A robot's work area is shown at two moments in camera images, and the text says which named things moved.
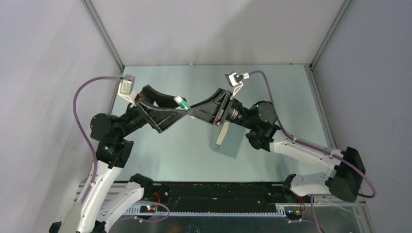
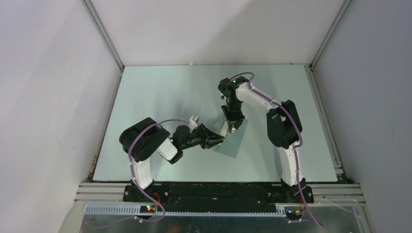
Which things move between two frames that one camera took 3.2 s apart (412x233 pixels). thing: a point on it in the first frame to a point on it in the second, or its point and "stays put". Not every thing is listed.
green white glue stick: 179,100 to 233,130
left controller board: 148,208 stays put
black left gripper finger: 161,118 to 211,134
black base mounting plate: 188,196 stays put
